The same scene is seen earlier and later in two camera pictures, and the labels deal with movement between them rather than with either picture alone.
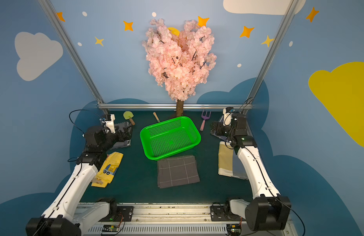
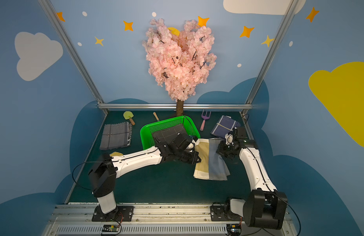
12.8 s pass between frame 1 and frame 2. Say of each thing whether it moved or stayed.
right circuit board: stayed
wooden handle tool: stayed
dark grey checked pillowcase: moved
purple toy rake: stayed
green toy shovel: stayed
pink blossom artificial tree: stayed
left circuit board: stayed
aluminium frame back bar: stayed
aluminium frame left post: stayed
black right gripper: moved
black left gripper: moved
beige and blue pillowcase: moved
